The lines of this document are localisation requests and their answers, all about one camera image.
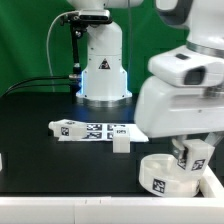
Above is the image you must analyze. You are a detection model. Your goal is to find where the black cable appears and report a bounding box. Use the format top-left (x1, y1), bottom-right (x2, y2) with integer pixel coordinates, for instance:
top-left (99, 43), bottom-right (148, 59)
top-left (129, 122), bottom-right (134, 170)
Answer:
top-left (6, 76), bottom-right (82, 93)
top-left (0, 83), bottom-right (82, 100)

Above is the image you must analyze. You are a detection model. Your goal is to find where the white round stool seat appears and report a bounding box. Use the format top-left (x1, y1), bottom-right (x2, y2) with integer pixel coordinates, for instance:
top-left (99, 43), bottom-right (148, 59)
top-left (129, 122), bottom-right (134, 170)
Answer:
top-left (139, 154), bottom-right (201, 198)

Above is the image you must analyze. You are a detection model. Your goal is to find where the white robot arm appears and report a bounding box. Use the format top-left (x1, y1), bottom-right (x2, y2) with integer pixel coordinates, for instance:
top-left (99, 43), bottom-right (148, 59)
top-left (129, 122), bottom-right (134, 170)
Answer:
top-left (134, 0), bottom-right (224, 158)

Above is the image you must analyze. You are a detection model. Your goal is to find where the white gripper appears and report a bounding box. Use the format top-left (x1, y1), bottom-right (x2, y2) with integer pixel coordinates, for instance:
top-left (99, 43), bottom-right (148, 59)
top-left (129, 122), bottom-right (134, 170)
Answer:
top-left (134, 46), bottom-right (224, 160)

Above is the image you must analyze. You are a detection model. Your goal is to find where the black cable lower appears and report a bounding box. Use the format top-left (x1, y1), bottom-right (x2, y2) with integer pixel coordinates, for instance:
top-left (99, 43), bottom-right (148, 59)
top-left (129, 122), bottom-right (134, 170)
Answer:
top-left (0, 83), bottom-right (82, 100)

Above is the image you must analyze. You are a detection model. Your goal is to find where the grey camera cable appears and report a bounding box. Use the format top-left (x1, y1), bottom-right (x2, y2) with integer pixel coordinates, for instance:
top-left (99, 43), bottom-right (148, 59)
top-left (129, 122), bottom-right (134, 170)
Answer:
top-left (45, 11), bottom-right (80, 94)

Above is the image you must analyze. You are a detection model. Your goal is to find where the white marker sheet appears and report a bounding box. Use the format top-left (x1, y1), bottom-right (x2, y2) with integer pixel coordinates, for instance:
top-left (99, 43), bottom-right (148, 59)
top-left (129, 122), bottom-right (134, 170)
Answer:
top-left (58, 123), bottom-right (150, 144)

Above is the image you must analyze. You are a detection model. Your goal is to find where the black cable upper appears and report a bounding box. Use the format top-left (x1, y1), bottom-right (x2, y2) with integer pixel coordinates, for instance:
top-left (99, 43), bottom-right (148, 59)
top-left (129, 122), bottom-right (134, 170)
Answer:
top-left (6, 76), bottom-right (82, 93)

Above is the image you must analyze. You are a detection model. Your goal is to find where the white L-shaped fence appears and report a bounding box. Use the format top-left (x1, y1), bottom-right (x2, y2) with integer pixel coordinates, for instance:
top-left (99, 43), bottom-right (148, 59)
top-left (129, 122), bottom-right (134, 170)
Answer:
top-left (0, 168), bottom-right (224, 224)

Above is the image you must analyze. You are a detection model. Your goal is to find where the black camera on stand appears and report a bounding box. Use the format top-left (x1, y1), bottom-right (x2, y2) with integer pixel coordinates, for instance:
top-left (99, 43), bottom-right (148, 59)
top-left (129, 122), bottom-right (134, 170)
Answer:
top-left (60, 9), bottom-right (112, 25)

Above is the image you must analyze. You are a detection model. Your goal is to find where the black camera stand pole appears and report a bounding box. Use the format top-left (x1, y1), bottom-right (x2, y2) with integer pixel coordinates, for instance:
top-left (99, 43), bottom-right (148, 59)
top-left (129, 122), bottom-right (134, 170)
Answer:
top-left (70, 26), bottom-right (82, 102)

